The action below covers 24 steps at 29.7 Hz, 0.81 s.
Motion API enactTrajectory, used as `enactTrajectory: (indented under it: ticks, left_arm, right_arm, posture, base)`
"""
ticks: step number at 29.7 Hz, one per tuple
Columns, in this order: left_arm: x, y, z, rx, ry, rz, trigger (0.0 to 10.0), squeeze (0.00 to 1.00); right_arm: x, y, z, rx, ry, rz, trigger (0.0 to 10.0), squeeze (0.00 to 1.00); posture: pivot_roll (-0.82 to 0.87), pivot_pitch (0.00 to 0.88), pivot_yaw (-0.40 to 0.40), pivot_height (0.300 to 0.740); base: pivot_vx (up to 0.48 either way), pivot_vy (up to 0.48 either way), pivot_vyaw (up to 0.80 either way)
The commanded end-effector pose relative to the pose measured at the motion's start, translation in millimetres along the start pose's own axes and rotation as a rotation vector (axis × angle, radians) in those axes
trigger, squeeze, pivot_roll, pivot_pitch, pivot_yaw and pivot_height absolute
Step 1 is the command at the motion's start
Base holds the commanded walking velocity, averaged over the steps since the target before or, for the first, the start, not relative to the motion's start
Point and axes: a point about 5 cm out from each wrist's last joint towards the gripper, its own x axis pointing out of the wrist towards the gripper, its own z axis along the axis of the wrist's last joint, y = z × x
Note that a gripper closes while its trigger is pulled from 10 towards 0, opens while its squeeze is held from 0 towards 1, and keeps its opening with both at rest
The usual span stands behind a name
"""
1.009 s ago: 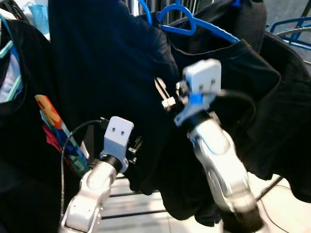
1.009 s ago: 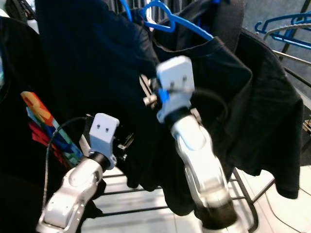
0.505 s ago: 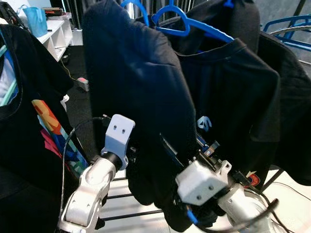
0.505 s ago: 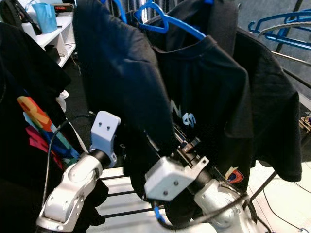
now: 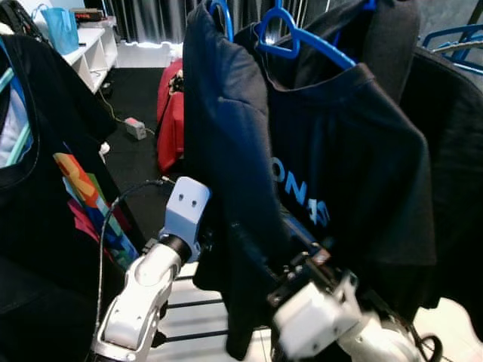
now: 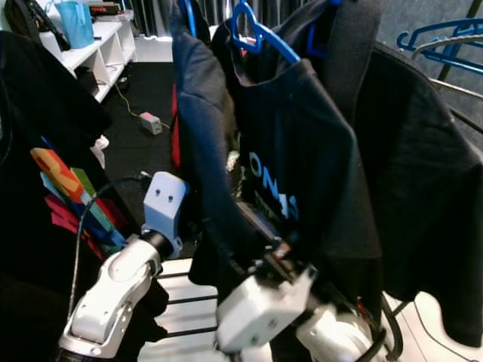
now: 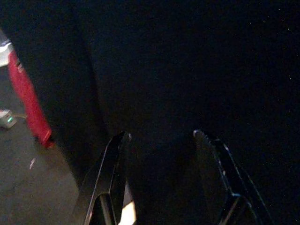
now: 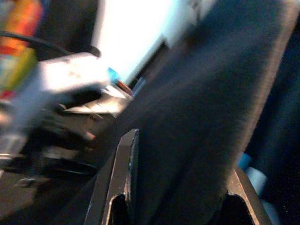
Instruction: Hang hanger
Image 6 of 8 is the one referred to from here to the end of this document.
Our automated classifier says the black box red display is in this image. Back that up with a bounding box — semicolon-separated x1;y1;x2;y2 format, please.
88;2;126;18

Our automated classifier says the light blue bag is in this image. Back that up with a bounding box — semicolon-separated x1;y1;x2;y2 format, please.
56;0;97;51

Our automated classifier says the grey power adapter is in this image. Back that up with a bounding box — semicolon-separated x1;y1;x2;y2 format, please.
139;111;165;136

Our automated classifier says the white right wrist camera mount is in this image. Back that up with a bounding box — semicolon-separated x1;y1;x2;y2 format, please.
214;265;318;355

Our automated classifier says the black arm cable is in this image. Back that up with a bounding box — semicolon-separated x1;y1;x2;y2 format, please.
70;173;153;321
346;293;406;361

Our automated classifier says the black clothes rack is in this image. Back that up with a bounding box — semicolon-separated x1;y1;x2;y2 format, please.
151;30;483;344

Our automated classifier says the white cube shelf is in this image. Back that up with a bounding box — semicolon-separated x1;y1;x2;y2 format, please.
55;17;139;104

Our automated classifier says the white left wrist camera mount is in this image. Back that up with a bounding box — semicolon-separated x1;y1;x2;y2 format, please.
143;170;190;244

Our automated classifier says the plain black hanging shirt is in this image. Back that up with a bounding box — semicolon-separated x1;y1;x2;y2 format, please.
353;41;483;349

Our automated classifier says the dark navy hanging garment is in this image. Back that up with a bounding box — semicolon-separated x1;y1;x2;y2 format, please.
171;0;266;289

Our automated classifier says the yellow floor cable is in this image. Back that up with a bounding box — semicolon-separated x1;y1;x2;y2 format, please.
112;81;149;119

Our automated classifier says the grey black hanging garment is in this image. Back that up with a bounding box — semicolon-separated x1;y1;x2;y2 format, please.
298;0;383;125

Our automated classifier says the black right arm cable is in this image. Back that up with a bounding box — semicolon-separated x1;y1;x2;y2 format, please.
346;293;406;361

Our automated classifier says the dark grey curtain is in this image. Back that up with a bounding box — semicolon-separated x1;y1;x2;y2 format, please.
121;0;186;40

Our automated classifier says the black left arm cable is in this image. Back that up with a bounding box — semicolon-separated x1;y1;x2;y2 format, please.
70;173;153;321

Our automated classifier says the black tee colourful print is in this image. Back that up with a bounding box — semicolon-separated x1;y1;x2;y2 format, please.
0;29;123;362

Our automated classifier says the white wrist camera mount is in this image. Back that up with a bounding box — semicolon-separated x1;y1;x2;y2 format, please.
143;170;190;244
214;265;318;355

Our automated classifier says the black backpack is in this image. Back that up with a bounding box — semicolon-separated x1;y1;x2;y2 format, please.
9;0;74;54

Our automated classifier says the blue plastic hanger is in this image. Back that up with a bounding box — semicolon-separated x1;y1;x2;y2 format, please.
395;16;483;77
225;0;304;66
179;0;202;36

